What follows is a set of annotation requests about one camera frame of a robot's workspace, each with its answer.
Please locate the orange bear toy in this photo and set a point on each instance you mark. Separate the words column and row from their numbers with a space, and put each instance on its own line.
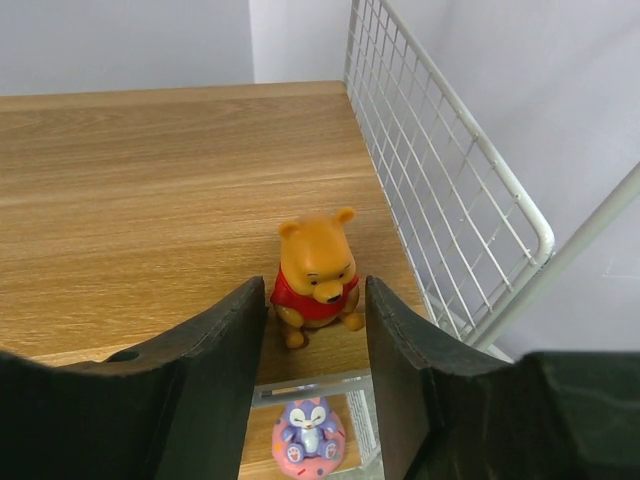
column 317, row 281

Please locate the white wire wooden shelf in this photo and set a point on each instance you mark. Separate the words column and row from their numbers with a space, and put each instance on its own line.
column 124, row 214

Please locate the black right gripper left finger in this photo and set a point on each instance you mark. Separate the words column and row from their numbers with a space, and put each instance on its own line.
column 173, row 407

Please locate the purple bunny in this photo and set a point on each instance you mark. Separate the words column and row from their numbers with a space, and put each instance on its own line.
column 308, row 439

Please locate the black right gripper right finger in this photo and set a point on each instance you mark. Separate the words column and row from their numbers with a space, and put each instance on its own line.
column 448, row 411

